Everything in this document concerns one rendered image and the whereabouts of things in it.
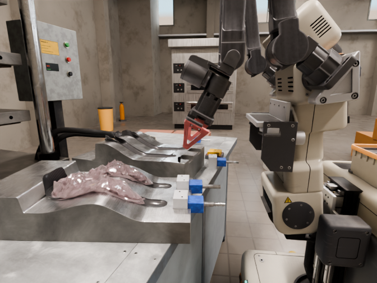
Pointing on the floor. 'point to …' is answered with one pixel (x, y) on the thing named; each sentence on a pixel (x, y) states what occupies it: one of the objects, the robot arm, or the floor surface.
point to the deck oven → (221, 121)
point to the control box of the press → (50, 69)
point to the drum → (106, 118)
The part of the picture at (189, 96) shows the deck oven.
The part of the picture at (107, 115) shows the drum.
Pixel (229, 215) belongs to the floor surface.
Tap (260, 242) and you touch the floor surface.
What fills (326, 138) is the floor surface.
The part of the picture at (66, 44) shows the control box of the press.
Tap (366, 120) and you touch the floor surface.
